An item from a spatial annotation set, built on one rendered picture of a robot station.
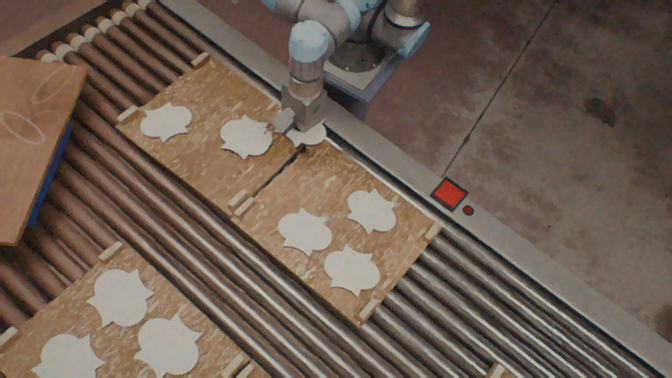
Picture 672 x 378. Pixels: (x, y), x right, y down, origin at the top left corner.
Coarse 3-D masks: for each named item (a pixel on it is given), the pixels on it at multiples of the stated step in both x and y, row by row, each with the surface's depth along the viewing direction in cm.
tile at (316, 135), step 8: (312, 128) 135; (320, 128) 135; (288, 136) 133; (296, 136) 133; (304, 136) 134; (312, 136) 134; (320, 136) 134; (296, 144) 132; (304, 144) 133; (312, 144) 133
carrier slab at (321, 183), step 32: (320, 160) 148; (352, 160) 149; (288, 192) 142; (320, 192) 143; (352, 192) 144; (384, 192) 145; (256, 224) 136; (352, 224) 139; (416, 224) 141; (288, 256) 133; (320, 256) 134; (384, 256) 135; (416, 256) 136; (320, 288) 130; (384, 288) 131; (352, 320) 126
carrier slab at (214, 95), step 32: (160, 96) 153; (192, 96) 154; (224, 96) 155; (256, 96) 157; (128, 128) 147; (192, 128) 149; (160, 160) 143; (192, 160) 144; (224, 160) 145; (256, 160) 146; (288, 160) 148; (224, 192) 140; (256, 192) 142
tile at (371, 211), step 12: (360, 192) 143; (372, 192) 143; (348, 204) 141; (360, 204) 141; (372, 204) 141; (384, 204) 142; (348, 216) 139; (360, 216) 139; (372, 216) 140; (384, 216) 140; (372, 228) 138; (384, 228) 138
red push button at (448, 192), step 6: (444, 186) 148; (450, 186) 149; (438, 192) 147; (444, 192) 147; (450, 192) 148; (456, 192) 148; (462, 192) 148; (444, 198) 147; (450, 198) 147; (456, 198) 147; (450, 204) 146
